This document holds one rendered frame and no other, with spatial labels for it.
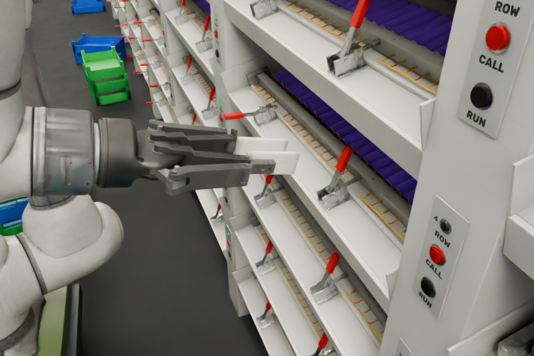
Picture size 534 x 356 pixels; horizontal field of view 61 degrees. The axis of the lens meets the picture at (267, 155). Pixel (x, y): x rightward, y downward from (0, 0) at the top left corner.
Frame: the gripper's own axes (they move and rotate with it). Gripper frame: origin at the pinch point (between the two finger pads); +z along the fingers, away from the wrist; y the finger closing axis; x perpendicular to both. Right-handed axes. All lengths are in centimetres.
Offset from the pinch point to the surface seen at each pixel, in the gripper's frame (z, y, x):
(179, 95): 19, -113, -38
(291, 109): 15.4, -23.3, -3.2
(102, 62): 4, -238, -70
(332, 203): 11.9, 0.9, -7.1
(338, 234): 10.4, 5.8, -8.6
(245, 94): 13.0, -39.1, -7.0
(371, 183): 15.9, 2.5, -2.7
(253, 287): 28, -39, -65
